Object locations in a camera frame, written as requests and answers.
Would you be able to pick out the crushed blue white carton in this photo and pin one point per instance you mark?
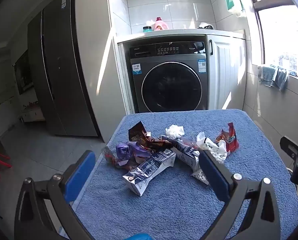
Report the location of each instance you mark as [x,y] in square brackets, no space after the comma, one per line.
[186,152]

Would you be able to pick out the white countertop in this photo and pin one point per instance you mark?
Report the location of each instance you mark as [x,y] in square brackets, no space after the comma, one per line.
[179,33]

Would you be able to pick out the teal lidded jar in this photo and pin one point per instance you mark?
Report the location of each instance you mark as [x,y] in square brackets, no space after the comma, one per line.
[147,29]

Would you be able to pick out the white cabinet door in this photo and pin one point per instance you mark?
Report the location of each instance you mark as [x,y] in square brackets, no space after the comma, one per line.
[226,72]

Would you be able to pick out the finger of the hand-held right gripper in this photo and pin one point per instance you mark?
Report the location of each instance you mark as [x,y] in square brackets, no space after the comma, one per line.
[295,152]

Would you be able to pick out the clear red plastic wrapper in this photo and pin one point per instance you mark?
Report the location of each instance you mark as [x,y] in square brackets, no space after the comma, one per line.
[110,157]

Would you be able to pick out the pink detergent bottle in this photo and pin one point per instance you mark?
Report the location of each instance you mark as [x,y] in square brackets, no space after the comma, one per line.
[161,25]

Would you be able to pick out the white kitchen cabinet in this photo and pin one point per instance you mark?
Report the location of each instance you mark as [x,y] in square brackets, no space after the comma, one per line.
[1,115]

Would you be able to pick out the purple foil wrapper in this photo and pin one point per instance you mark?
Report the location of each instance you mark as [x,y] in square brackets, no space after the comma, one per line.
[123,150]

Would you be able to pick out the black white bundle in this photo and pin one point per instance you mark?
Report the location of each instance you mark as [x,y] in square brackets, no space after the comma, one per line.
[205,26]

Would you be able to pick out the dark grey refrigerator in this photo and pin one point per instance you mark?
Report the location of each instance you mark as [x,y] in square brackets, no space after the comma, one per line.
[63,67]

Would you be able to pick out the white plastic bag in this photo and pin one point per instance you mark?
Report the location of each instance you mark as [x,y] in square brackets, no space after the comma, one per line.
[211,147]

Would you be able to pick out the blue terry towel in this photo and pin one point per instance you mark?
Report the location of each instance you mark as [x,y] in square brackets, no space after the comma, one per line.
[169,210]

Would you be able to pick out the grey washing machine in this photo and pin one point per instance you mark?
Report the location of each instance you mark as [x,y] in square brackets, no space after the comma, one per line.
[171,87]

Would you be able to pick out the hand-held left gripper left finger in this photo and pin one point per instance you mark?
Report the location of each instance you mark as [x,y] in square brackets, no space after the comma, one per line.
[80,175]

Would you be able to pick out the red snack packet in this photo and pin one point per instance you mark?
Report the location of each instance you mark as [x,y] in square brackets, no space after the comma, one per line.
[230,137]

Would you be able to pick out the dark red snack bag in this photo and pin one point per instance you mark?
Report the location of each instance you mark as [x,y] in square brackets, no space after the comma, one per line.
[136,133]

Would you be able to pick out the blue hanging cloth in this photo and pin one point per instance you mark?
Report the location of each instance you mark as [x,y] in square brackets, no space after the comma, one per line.
[281,78]
[266,76]

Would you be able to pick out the flattened blue white carton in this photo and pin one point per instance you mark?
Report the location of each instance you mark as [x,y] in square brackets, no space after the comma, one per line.
[149,167]

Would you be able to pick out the crumpled white tissue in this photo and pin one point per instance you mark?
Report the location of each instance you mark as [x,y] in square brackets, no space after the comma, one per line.
[174,130]

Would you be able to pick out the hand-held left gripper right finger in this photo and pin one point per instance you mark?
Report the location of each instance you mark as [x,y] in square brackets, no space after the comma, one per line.
[214,177]

